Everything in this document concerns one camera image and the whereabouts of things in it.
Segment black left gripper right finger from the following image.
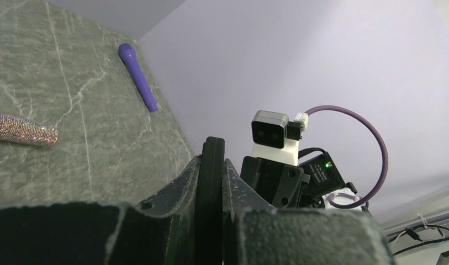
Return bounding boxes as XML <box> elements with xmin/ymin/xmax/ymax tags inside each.
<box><xmin>223</xmin><ymin>160</ymin><xmax>394</xmax><ymax>264</ymax></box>

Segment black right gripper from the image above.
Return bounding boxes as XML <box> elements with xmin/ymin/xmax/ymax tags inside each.
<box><xmin>240</xmin><ymin>156</ymin><xmax>305</xmax><ymax>209</ymax></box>

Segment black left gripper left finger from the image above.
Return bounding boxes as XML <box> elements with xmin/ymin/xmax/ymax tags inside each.
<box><xmin>0</xmin><ymin>156</ymin><xmax>200</xmax><ymax>264</ymax></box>

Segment glitter toy microphone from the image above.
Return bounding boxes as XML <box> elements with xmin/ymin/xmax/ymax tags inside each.
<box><xmin>0</xmin><ymin>113</ymin><xmax>59</xmax><ymax>147</ymax></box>

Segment black cables on floor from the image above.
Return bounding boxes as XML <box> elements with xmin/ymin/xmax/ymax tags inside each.
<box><xmin>387</xmin><ymin>224</ymin><xmax>449</xmax><ymax>257</ymax></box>

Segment purple toy microphone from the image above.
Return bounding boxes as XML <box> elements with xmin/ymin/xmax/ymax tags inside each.
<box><xmin>118</xmin><ymin>43</ymin><xmax>158</xmax><ymax>113</ymax></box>

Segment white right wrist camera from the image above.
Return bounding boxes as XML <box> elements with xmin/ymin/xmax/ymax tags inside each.
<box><xmin>251</xmin><ymin>110</ymin><xmax>309</xmax><ymax>166</ymax></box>

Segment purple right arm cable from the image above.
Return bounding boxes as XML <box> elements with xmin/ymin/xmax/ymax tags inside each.
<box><xmin>304</xmin><ymin>105</ymin><xmax>389</xmax><ymax>210</ymax></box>

